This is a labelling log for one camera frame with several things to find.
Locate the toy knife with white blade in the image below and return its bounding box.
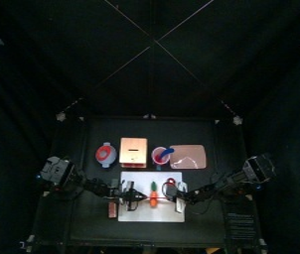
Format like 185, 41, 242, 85
173, 197, 186, 214

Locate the orange toy carrot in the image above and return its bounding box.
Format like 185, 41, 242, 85
149, 181, 159, 208

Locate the white cutting board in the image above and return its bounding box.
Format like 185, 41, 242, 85
116, 171, 187, 223

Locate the small brown wooden block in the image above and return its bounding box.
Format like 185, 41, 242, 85
107, 201, 118, 219

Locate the blue spoon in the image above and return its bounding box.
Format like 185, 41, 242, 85
158, 147, 177, 160

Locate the wooden toy toaster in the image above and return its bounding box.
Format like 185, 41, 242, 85
118, 137, 149, 169

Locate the grey pot with red lid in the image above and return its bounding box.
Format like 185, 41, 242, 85
94, 141, 118, 169

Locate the thin diagonal cord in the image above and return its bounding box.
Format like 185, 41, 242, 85
103, 0, 236, 117
62, 0, 216, 115

